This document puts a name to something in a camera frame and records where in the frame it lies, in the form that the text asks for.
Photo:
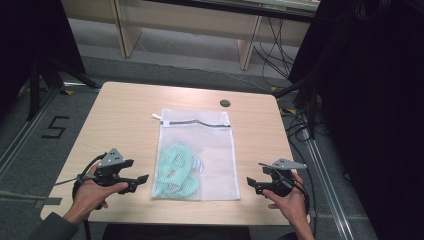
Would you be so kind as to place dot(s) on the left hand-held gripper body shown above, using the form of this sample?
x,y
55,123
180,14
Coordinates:
x,y
111,166

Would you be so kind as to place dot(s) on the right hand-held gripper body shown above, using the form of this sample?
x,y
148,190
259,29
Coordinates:
x,y
283,181

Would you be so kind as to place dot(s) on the white mesh laundry bag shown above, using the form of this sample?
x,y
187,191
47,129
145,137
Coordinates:
x,y
213,150

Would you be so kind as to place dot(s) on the person's right hand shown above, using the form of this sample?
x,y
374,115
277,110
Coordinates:
x,y
293,206

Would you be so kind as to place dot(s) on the person's left hand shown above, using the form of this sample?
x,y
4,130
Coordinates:
x,y
88,198

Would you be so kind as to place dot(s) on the mint green garment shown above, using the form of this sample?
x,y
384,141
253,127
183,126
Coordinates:
x,y
175,166

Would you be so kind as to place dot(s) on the grey tape strip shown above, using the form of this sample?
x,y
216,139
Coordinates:
x,y
48,202

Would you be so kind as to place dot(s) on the black tripod stand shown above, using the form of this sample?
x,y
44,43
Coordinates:
x,y
311,110
35,86

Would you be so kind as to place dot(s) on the dark round table grommet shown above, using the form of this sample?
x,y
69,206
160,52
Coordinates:
x,y
225,103

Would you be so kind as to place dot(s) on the black curtain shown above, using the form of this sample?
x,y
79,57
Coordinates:
x,y
373,100
30,40

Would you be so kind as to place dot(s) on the metal floor rail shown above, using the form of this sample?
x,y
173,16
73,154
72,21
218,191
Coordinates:
x,y
328,186
23,133

